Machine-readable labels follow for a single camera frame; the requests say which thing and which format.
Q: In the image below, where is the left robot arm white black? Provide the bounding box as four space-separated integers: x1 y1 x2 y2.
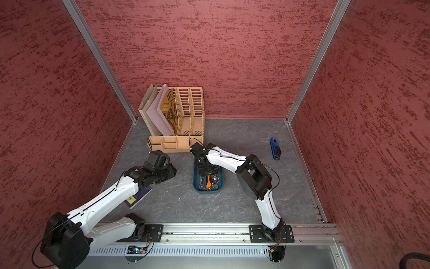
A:
40 150 176 269

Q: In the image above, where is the dark blue notebook yellow label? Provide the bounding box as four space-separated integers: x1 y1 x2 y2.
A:
124 186 152 209

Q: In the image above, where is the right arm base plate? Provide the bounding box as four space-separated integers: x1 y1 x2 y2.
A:
249 223 295 243

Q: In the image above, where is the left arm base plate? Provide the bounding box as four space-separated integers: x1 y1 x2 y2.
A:
134 224 164 243

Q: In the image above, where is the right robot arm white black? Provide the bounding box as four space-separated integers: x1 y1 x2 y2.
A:
190 142 284 241

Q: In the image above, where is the wooden desk file organizer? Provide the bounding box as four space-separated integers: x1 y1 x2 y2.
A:
147 86 205 153

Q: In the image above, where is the orange handled adjustable wrench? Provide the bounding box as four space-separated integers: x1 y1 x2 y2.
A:
206 175 212 189

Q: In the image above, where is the aluminium front rail frame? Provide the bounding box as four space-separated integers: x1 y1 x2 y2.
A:
88 223 352 269

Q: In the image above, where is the pink file folder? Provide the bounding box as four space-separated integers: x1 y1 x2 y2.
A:
151 84 175 136

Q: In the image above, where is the teal plastic storage tray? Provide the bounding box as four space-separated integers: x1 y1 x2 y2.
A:
193 158 224 194

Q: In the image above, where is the beige file folder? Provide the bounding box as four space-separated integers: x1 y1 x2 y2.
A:
138 85 162 136

